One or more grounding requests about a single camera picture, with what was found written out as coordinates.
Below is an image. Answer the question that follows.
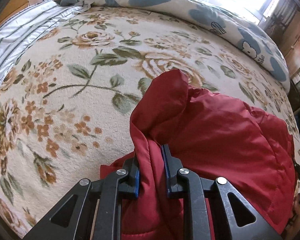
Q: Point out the floral beige bed blanket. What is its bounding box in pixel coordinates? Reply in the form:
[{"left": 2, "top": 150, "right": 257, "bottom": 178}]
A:
[{"left": 0, "top": 7, "right": 300, "bottom": 237}]

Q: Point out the person's right hand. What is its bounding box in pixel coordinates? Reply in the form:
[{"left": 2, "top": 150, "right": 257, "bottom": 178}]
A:
[{"left": 283, "top": 194, "right": 300, "bottom": 240}]

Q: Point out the striped white pillow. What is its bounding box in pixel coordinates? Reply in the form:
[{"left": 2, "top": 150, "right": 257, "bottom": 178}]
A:
[{"left": 0, "top": 0, "right": 90, "bottom": 86}]

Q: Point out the white blue patterned duvet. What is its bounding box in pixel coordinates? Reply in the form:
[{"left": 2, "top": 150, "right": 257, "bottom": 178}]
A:
[{"left": 60, "top": 0, "right": 290, "bottom": 92}]

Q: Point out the wooden wardrobe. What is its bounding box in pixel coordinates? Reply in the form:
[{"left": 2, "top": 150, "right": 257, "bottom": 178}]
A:
[{"left": 259, "top": 0, "right": 300, "bottom": 78}]

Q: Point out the red quilted down jacket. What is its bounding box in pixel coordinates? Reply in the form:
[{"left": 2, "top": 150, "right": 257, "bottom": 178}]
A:
[{"left": 100, "top": 70, "right": 296, "bottom": 239}]

